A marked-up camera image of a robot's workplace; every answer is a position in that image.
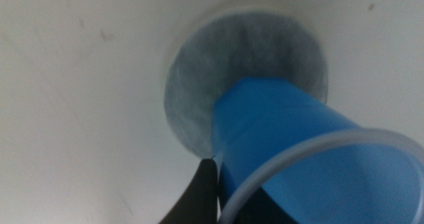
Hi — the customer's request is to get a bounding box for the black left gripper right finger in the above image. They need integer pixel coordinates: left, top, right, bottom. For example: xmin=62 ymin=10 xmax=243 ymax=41
xmin=237 ymin=186 xmax=299 ymax=224

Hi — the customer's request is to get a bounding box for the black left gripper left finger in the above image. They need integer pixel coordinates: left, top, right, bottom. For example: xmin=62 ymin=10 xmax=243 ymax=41
xmin=158 ymin=157 xmax=219 ymax=224

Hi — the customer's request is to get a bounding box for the round grey felt cup mat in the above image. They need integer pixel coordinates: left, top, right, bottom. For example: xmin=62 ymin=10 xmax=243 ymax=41
xmin=163 ymin=11 xmax=329 ymax=159

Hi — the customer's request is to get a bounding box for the blue plastic cup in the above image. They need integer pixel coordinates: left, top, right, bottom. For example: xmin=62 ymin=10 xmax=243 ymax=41
xmin=211 ymin=76 xmax=424 ymax=224

